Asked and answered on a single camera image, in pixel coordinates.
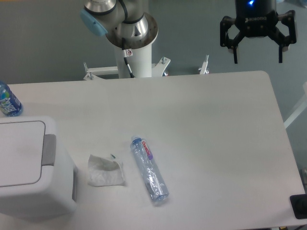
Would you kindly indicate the blue labelled water bottle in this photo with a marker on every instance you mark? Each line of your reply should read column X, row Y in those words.
column 9, row 103

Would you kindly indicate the crumpled white plastic wrapper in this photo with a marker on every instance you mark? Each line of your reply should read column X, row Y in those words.
column 105, row 171

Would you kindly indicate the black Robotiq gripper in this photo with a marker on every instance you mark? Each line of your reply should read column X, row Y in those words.
column 253, row 19

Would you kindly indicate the white frame at right edge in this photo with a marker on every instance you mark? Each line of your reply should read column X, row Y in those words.
column 297, row 109

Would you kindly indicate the grey trash can push button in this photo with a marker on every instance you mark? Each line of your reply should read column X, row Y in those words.
column 49, row 150

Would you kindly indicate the black device at table edge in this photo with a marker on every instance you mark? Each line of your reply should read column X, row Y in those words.
column 299, row 205

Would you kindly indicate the clear empty plastic bottle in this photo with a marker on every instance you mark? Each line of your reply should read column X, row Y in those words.
column 150, row 173

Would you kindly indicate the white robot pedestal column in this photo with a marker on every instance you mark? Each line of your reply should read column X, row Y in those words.
column 140, row 62

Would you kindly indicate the white trash can lid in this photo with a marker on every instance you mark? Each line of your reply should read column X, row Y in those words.
column 21, row 146

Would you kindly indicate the white pedestal base frame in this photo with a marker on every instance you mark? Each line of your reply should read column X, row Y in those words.
column 157, row 69

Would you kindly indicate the white trash can body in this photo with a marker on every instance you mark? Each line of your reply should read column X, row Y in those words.
column 54, row 193

